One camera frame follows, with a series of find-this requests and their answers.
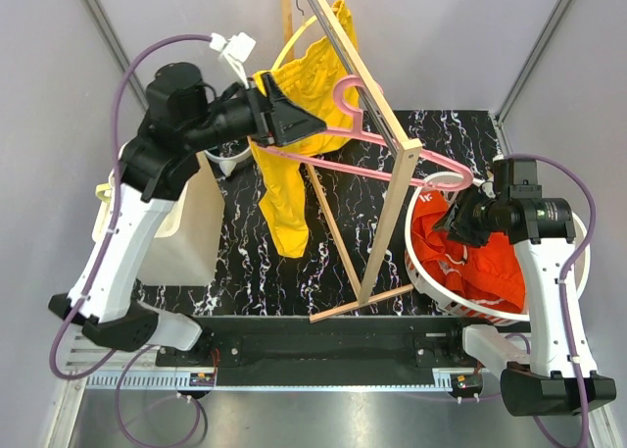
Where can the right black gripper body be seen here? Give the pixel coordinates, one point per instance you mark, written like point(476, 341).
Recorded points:
point(471, 218)

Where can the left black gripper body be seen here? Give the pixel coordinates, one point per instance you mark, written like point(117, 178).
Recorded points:
point(265, 125)

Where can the orange shorts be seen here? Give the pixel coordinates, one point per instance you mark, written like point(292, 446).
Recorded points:
point(489, 276)

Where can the pink plastic hanger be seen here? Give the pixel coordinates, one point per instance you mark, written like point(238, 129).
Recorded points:
point(463, 174)

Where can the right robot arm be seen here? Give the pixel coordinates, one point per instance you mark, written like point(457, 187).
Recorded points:
point(559, 375)

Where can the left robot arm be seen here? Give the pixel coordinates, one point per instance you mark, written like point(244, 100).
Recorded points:
point(155, 166)

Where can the yellow shorts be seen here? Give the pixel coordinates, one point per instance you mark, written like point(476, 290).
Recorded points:
point(309, 82)

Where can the yellow plastic hanger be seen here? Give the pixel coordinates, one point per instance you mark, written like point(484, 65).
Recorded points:
point(287, 52)

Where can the white laundry basket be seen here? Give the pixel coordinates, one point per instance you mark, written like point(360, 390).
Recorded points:
point(450, 303)

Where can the wooden clothes rack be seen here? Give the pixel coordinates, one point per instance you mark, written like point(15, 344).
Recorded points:
point(404, 150)

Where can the white storage bin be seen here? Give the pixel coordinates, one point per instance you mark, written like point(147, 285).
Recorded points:
point(160, 242)

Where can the pale yellow mug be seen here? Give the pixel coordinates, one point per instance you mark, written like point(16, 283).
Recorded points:
point(104, 192)

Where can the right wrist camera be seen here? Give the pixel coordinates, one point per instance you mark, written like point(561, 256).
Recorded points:
point(488, 188)

